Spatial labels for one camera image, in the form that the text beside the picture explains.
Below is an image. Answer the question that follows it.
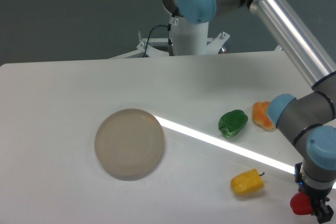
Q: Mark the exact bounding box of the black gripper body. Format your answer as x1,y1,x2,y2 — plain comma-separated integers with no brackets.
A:
295,163,332,208

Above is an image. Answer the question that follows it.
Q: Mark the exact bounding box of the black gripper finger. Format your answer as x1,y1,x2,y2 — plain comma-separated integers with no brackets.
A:
311,198,331,223

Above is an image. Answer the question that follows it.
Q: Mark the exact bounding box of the red toy pepper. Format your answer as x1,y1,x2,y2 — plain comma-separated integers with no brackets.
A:
290,191,313,215

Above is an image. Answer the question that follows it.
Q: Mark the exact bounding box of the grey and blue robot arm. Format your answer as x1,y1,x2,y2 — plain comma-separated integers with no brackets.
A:
163,0,335,223

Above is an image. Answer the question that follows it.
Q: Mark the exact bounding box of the yellow toy pepper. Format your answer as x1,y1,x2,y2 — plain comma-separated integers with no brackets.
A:
230,168,265,196

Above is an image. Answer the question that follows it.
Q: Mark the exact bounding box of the green toy pepper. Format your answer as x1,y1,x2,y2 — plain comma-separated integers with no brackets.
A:
218,110,248,138

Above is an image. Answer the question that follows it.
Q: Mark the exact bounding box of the orange knotted bread roll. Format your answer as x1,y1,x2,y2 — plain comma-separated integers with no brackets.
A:
252,101,275,131

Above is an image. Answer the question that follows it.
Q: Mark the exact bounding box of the beige round plate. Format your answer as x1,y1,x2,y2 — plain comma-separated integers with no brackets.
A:
94,109,165,180

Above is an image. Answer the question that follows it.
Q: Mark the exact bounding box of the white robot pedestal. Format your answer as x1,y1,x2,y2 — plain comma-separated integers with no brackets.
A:
108,20,284,60

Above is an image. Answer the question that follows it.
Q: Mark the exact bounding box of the black cable with connector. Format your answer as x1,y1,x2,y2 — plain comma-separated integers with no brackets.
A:
143,8,180,58

